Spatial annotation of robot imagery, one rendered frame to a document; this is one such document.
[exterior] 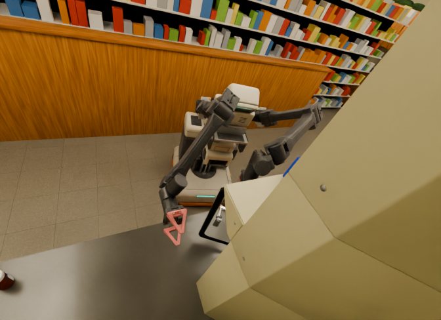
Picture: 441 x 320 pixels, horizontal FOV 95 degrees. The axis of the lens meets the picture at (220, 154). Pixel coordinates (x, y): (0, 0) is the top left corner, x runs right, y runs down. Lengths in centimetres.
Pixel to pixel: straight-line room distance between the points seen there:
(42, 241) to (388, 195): 217
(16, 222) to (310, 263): 223
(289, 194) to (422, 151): 18
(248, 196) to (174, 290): 59
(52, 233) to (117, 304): 133
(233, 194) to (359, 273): 29
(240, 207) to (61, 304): 75
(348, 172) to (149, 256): 89
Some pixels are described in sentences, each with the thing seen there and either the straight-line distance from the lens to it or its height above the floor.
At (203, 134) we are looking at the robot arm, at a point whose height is 139.
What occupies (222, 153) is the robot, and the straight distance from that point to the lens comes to 165.
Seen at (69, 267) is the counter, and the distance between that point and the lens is 106.
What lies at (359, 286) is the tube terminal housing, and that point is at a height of 164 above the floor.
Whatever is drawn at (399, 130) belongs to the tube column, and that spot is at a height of 185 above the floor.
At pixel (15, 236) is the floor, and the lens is 230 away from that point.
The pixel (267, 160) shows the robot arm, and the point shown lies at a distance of 70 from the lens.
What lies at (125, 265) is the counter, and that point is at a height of 94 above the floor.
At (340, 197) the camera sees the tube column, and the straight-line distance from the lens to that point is 30.
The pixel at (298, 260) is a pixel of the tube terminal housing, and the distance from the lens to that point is 39.
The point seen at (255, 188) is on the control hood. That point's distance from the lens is 57.
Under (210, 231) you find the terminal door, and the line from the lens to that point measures 96.
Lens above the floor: 192
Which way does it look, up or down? 43 degrees down
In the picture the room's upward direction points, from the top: 22 degrees clockwise
